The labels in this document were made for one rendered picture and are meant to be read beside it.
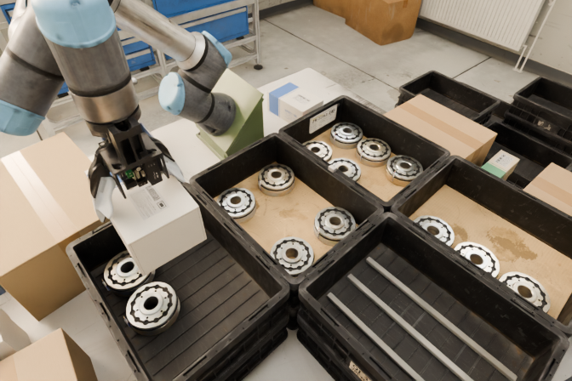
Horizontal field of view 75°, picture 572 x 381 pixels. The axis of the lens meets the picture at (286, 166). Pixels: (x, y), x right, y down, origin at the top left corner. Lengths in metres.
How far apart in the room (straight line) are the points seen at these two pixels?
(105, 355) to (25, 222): 0.36
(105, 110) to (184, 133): 0.99
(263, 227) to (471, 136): 0.73
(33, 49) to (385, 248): 0.79
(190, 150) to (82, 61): 0.96
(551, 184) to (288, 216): 0.74
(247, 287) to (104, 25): 0.61
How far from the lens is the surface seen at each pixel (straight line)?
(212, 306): 0.87
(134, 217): 0.64
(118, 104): 0.51
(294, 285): 0.76
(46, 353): 0.90
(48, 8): 0.47
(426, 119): 1.34
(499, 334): 0.94
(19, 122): 0.62
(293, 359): 0.95
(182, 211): 0.62
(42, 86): 0.60
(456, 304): 0.93
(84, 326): 1.09
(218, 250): 0.94
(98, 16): 0.47
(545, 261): 1.10
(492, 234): 1.09
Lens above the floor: 1.60
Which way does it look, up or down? 43 degrees down
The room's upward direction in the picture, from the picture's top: straight up
